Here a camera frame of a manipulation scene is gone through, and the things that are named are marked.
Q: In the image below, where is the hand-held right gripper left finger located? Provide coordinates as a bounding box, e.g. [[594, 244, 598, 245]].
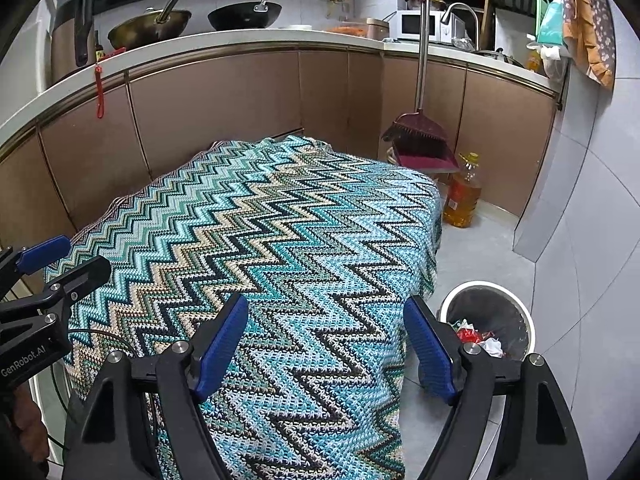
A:
[[62, 294, 249, 480]]

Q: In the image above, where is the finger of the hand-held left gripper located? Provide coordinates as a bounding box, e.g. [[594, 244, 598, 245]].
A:
[[0, 235, 72, 296], [10, 256, 112, 323]]

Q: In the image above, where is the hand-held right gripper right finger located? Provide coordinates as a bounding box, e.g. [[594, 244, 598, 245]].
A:
[[404, 296, 588, 480]]

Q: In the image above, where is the white round trash bin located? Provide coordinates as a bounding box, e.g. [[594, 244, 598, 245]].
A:
[[439, 281, 536, 363]]

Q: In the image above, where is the person's left hand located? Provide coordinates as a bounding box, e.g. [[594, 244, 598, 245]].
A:
[[14, 386, 47, 461]]

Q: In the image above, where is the zigzag knit blanket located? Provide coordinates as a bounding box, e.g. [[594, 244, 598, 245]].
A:
[[44, 135, 443, 480]]

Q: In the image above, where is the cooking oil bottle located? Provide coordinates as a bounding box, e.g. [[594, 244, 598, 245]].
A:
[[442, 152, 483, 228]]

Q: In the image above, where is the red tassel ornament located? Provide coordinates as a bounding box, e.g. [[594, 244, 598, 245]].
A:
[[94, 62, 109, 120]]

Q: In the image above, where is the dark red dustpan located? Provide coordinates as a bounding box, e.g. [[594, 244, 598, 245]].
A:
[[392, 137, 460, 176]]

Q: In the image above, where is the brown knife block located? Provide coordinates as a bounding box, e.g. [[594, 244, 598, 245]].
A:
[[50, 0, 96, 81]]

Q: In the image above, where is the maroon broom and dustpan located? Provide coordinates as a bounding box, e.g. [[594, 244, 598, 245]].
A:
[[382, 0, 448, 143]]

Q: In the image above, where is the kitchen counter with brown cabinets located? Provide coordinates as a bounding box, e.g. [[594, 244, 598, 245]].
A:
[[0, 27, 563, 256]]

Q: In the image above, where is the brass wok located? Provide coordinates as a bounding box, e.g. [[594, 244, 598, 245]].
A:
[[107, 0, 197, 51]]

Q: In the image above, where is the steel pot with lid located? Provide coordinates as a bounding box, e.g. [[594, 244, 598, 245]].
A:
[[475, 47, 523, 68]]

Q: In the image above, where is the black frying pan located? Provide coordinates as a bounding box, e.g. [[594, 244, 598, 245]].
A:
[[207, 0, 291, 31]]

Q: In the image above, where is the white plastic bag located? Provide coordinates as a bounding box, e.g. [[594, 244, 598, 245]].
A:
[[540, 45, 568, 81]]

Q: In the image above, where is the white microwave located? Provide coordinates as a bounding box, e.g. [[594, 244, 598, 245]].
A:
[[395, 10, 443, 42]]

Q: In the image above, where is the tray of orange food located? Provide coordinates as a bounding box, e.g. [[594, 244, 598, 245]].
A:
[[327, 22, 371, 37]]

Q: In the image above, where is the steel faucet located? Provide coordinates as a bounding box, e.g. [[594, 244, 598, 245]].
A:
[[440, 2, 481, 48]]

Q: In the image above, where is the orange patterned apron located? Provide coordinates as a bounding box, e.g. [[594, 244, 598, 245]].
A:
[[560, 0, 617, 88]]

